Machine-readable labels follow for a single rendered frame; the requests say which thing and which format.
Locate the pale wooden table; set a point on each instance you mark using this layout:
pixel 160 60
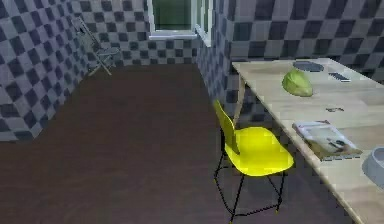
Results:
pixel 343 103

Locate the grey round bowl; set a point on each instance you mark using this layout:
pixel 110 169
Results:
pixel 375 166

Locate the yellow chair with black legs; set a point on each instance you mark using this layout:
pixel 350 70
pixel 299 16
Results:
pixel 256 150

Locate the green lettuce head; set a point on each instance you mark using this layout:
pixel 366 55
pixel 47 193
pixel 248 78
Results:
pixel 297 83

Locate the dark grey round plate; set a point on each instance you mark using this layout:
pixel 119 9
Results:
pixel 308 66

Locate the grey folding chair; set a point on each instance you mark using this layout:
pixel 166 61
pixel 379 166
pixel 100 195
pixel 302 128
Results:
pixel 100 50

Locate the white framed window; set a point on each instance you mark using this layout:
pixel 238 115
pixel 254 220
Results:
pixel 173 16

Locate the white picture book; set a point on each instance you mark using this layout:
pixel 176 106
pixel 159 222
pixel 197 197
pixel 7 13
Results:
pixel 328 139

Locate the small dark flat object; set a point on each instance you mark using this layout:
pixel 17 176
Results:
pixel 334 109

